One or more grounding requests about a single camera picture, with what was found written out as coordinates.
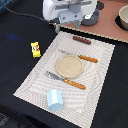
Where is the fork with orange handle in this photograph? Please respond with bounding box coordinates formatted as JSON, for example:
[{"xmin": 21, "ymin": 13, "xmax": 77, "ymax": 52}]
[{"xmin": 45, "ymin": 71, "xmax": 86, "ymax": 90}]

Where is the knife with orange handle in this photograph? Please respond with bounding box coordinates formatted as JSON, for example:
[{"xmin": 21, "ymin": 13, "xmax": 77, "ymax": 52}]
[{"xmin": 57, "ymin": 49, "xmax": 98, "ymax": 63}]

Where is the round wooden plate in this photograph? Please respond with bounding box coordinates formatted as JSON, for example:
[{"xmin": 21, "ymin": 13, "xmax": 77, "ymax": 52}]
[{"xmin": 56, "ymin": 55, "xmax": 84, "ymax": 78}]

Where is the beige bowl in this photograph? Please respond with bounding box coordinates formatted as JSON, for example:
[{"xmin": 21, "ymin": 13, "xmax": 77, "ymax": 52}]
[{"xmin": 119, "ymin": 5, "xmax": 128, "ymax": 30}]

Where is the brown toy sausage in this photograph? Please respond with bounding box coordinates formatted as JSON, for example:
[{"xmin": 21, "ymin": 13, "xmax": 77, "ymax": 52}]
[{"xmin": 73, "ymin": 36, "xmax": 91, "ymax": 45}]

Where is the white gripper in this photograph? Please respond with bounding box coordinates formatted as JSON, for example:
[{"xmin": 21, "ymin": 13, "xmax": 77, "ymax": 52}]
[{"xmin": 43, "ymin": 0, "xmax": 97, "ymax": 33}]

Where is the woven beige placemat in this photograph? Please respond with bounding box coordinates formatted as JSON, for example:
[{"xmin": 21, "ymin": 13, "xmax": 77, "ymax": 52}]
[{"xmin": 14, "ymin": 32, "xmax": 114, "ymax": 128}]

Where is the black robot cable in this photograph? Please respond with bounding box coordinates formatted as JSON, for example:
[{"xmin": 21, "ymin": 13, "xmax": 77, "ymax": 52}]
[{"xmin": 0, "ymin": 2, "xmax": 46, "ymax": 23}]

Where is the white toy fish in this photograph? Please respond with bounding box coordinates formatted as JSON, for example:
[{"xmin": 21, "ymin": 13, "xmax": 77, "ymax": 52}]
[{"xmin": 85, "ymin": 13, "xmax": 93, "ymax": 19}]

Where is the black stove burner disc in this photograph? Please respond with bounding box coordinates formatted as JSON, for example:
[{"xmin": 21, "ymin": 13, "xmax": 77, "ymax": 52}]
[{"xmin": 96, "ymin": 1, "xmax": 104, "ymax": 10}]

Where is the yellow butter box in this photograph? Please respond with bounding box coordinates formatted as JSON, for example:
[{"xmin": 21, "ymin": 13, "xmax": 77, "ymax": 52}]
[{"xmin": 31, "ymin": 42, "xmax": 41, "ymax": 58}]

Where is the grey toy saucepan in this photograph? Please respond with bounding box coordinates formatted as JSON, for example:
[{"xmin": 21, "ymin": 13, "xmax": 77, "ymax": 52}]
[{"xmin": 82, "ymin": 9, "xmax": 99, "ymax": 26}]

